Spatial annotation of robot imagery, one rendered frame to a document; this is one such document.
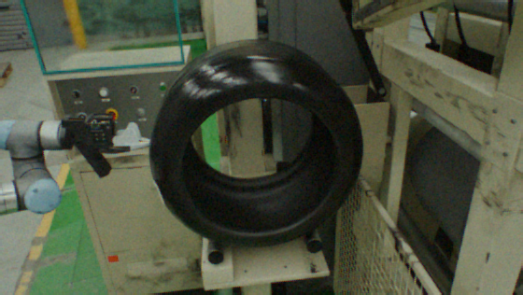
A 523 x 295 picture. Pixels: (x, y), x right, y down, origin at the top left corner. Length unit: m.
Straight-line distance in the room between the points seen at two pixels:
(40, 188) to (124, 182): 0.87
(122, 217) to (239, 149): 0.79
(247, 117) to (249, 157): 0.15
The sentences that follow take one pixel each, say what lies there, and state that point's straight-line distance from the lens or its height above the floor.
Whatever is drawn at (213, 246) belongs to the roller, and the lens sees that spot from 1.14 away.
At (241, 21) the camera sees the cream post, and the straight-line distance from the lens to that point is 1.23.
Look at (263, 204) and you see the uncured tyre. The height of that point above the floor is 0.91.
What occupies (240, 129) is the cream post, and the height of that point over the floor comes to 1.12.
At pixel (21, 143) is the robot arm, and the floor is 1.27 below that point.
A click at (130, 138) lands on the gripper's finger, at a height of 1.25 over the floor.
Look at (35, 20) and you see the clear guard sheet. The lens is 1.72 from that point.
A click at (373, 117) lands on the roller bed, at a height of 1.15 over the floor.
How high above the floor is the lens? 1.65
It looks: 27 degrees down
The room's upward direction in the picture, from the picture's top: 3 degrees counter-clockwise
